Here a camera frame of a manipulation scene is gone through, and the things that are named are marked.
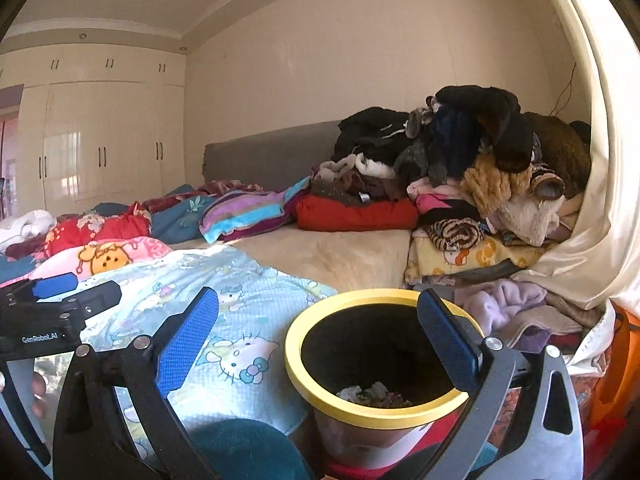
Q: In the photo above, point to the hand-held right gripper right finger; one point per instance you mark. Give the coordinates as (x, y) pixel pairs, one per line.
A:
(447, 340)

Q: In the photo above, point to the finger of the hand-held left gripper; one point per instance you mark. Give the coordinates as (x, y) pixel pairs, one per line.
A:
(55, 283)
(100, 295)

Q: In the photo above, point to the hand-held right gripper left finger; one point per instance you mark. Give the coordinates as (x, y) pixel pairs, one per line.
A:
(187, 340)

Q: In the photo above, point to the white plastic wrapper dark print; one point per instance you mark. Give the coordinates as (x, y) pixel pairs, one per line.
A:
(378, 390)

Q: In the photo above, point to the yellow rimmed trash bin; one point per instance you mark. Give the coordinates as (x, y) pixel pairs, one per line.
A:
(300, 340)

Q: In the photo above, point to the person's left hand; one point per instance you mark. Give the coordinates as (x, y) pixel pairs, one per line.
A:
(38, 395)

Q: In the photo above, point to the pink cartoon bear blanket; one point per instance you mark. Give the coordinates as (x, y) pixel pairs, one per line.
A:
(115, 255)

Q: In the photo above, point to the blue cartoon cat blanket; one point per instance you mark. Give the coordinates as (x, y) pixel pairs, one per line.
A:
(240, 310)

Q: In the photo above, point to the lavender fleece cloth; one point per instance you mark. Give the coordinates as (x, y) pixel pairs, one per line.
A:
(500, 302)

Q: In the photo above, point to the white clothing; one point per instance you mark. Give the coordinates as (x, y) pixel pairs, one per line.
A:
(25, 225)

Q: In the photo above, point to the red floral quilt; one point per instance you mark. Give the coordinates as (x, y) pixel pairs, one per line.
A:
(95, 227)

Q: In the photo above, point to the yellow cartoon blanket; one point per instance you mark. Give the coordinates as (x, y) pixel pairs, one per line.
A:
(475, 260)

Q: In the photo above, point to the tiger striped cloth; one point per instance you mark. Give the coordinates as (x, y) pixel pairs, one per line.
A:
(455, 232)

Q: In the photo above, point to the blue floral quilt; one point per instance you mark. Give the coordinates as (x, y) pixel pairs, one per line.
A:
(180, 215)

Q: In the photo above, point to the teal fleece cloth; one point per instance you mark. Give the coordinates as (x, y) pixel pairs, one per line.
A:
(245, 452)

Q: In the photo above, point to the pink cartoon door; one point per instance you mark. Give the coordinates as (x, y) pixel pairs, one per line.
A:
(6, 160)

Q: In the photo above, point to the beige plush bed sheet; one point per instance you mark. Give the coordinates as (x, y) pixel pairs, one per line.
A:
(340, 255)

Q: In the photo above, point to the purple striped pillow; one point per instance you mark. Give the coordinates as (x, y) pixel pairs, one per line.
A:
(245, 212)

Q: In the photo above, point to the cream plush garment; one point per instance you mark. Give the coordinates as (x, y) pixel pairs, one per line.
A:
(525, 215)

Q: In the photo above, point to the white crumpled cloth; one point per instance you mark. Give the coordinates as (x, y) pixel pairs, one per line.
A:
(595, 340)

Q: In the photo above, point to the cream glossy wardrobe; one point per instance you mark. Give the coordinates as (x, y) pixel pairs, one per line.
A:
(100, 135)

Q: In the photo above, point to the dark red floral blanket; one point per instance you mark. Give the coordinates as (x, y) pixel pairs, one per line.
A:
(220, 187)

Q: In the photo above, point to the red cushion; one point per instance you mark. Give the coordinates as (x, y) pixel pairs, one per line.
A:
(355, 212)

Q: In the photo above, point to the mustard yellow fuzzy garment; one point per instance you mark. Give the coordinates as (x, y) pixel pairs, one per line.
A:
(487, 185)

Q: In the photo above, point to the orange plastic object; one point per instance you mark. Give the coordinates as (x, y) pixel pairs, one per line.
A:
(615, 370)

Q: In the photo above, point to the dark brown folded garment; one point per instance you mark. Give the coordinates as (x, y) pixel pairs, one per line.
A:
(360, 185)

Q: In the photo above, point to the grey fuzzy garment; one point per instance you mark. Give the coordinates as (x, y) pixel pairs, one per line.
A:
(420, 160)

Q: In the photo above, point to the dark blue garment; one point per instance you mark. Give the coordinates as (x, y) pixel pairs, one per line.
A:
(457, 140)

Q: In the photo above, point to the pale pink fleece garment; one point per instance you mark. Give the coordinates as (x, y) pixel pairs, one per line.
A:
(350, 165)

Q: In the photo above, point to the grey headboard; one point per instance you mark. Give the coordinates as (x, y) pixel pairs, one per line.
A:
(265, 155)

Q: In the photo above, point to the black jacket white stripe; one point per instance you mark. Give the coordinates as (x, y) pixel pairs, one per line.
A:
(370, 132)

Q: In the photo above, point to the brown plush coat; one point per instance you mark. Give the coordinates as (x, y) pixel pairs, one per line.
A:
(560, 145)

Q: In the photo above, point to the cream satin curtain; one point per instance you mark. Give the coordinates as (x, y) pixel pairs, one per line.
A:
(600, 160)

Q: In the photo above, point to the black fleece garment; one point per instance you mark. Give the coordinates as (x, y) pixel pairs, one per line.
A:
(485, 105)

